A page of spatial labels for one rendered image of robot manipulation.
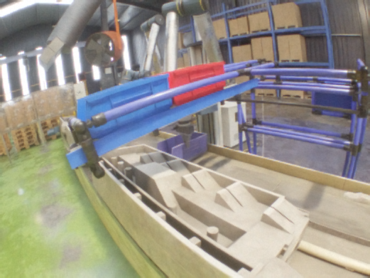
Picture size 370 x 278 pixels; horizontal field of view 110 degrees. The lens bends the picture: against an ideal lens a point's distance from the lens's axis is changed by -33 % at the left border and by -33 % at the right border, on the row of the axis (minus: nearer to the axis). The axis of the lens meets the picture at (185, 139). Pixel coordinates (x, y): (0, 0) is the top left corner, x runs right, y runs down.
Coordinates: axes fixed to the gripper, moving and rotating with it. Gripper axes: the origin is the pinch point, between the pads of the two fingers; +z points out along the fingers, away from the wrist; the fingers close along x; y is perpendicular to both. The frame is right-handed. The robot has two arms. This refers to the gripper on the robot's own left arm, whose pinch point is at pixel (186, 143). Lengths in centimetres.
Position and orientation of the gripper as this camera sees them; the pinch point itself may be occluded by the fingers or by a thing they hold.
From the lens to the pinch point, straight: 127.5
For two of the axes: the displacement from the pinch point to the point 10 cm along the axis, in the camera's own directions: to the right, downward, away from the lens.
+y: -7.5, 3.0, -5.9
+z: 1.2, 9.4, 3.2
